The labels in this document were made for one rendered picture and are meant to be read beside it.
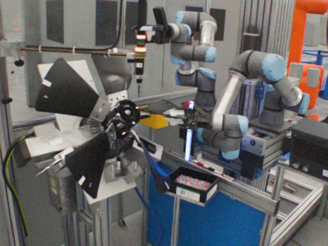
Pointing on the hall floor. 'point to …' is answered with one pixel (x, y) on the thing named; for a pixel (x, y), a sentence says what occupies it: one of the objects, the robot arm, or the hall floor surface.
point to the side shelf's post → (67, 230)
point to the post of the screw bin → (176, 221)
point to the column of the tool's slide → (7, 138)
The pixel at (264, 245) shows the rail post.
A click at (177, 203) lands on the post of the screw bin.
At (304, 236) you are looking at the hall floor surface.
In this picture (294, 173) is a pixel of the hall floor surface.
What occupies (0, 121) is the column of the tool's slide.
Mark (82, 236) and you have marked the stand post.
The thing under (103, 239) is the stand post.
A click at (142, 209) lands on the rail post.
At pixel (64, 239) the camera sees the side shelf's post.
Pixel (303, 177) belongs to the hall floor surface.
